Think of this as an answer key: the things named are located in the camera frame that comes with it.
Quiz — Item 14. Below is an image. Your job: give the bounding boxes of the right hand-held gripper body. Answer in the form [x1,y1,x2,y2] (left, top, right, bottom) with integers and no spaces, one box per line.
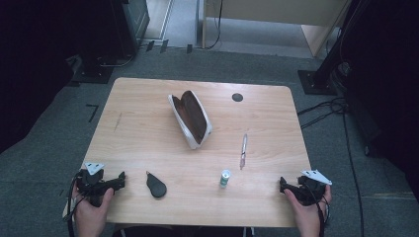
[293,169,333,205]

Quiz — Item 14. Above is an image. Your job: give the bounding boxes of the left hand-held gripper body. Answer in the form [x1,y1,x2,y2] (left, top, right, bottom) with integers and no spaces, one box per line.
[76,161,116,208]

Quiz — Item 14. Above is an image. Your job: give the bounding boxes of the black teardrop-shaped case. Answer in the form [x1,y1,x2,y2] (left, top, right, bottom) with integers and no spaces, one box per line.
[145,171,168,198]

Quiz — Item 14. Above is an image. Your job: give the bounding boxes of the clear pen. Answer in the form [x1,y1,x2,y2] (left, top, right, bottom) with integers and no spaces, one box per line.
[239,132,249,171]

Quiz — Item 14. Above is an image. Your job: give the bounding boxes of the small green white tube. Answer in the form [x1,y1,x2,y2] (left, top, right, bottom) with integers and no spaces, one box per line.
[219,169,232,189]

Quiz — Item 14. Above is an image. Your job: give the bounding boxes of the white pencil case brown lining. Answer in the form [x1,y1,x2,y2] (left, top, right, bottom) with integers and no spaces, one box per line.
[167,90,213,150]

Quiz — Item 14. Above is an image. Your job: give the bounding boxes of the person's right hand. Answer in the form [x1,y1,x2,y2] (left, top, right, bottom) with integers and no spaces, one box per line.
[284,186,332,230]

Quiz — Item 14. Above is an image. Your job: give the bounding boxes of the person's left hand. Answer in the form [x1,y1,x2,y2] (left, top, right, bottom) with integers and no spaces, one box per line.
[73,190,115,230]

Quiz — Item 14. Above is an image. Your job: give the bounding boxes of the person's dark clothing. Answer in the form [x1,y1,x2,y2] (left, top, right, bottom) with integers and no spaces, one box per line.
[112,224,255,237]

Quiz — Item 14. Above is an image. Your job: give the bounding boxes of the black stand base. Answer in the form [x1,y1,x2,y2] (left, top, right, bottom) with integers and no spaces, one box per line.
[71,54,116,85]

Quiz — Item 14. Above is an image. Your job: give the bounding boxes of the black metal stand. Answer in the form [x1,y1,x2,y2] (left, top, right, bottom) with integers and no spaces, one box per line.
[297,0,362,97]

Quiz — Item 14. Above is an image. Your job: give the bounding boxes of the dark curtain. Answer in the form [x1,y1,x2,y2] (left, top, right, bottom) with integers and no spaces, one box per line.
[342,0,419,200]
[0,0,78,155]

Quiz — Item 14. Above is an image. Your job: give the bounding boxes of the black cabinet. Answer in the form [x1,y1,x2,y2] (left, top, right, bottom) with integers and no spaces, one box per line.
[110,0,151,59]

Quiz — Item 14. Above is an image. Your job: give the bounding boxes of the beige wooden furniture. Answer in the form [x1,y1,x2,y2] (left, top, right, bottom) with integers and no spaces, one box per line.
[201,0,352,59]

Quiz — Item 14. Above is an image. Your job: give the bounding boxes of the right hand-held gripper cable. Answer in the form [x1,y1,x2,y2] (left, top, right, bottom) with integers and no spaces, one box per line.
[305,184,331,237]

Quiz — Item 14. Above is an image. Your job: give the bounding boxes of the hand-held gripper cable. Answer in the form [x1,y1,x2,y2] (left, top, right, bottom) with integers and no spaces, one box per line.
[305,184,331,237]
[66,176,84,237]

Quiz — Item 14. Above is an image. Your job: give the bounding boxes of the left hand-held gripper cable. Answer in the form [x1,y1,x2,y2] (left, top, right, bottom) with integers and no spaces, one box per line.
[66,176,84,237]

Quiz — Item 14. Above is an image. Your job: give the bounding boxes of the black floor cables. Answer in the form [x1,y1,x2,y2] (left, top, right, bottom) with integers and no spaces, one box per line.
[295,97,366,237]

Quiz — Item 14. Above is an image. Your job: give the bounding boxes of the black hanging cable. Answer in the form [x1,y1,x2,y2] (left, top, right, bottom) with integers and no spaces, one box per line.
[205,0,224,50]

